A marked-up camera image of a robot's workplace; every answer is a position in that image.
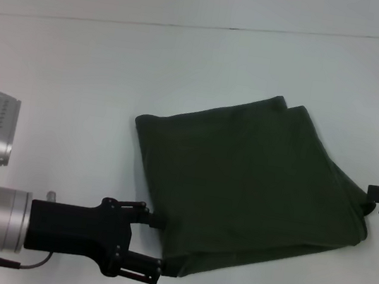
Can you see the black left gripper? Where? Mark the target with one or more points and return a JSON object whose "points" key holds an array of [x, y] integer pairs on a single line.
{"points": [[73, 228]]}

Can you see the dark green FREE t-shirt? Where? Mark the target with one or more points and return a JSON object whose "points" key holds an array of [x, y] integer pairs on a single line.
{"points": [[241, 178]]}

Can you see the small silver flange pin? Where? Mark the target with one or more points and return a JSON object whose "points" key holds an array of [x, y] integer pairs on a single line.
{"points": [[51, 196]]}

